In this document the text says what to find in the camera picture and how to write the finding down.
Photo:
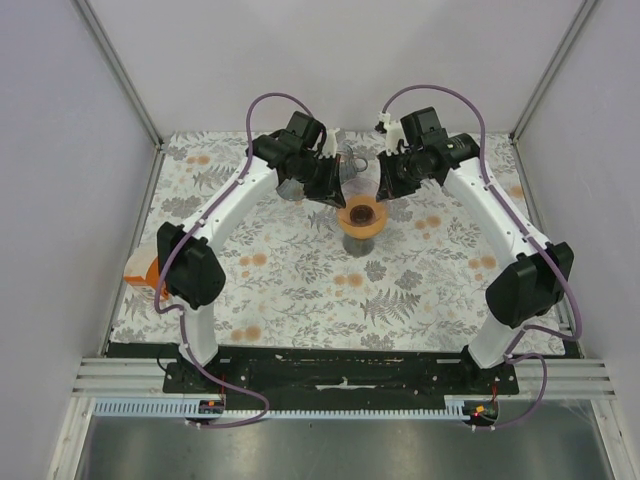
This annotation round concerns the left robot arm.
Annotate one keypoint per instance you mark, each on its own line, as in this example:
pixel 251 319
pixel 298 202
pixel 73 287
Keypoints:
pixel 190 271

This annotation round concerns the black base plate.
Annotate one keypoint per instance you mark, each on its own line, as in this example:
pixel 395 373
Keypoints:
pixel 292 379

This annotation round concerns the grey glass carafe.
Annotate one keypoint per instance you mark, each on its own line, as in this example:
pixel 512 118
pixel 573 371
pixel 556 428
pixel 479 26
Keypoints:
pixel 356 247

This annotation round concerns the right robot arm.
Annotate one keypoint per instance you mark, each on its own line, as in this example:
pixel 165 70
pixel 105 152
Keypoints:
pixel 533 269

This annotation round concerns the orange coffee filter box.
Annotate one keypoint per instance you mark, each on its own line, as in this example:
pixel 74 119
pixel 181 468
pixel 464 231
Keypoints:
pixel 142 270

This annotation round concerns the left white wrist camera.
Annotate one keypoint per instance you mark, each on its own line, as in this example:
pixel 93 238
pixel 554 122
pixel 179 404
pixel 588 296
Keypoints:
pixel 330 142

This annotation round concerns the wooden ring dripper holder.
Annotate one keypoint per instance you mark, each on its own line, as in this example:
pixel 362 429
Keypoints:
pixel 363 217

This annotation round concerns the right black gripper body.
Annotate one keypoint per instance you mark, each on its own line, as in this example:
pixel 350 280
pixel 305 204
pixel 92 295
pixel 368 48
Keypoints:
pixel 409 172

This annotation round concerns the grey ribbed glass dripper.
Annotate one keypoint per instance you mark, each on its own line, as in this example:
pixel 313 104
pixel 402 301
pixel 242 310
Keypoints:
pixel 291 190

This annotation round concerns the aluminium frame rail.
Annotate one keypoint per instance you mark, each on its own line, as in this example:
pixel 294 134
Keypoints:
pixel 584 379

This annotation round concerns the light blue cable duct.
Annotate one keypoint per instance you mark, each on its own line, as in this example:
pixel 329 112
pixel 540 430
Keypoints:
pixel 200 409

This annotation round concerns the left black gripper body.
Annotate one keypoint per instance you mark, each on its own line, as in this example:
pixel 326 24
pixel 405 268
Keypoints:
pixel 316 175

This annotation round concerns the grey glass pitcher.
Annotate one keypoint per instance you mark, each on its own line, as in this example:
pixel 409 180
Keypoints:
pixel 350 166

